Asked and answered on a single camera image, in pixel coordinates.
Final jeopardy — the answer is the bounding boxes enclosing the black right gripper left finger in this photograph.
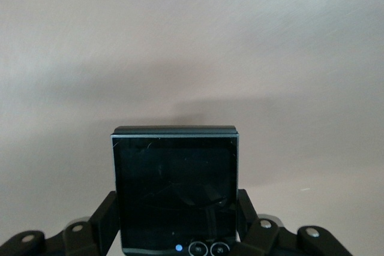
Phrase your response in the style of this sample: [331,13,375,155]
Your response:
[0,190,121,256]

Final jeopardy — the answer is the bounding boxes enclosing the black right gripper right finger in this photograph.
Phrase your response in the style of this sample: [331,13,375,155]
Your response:
[230,188,352,256]

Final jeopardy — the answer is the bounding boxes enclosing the black flip phone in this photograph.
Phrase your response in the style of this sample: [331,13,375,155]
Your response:
[110,125,241,256]

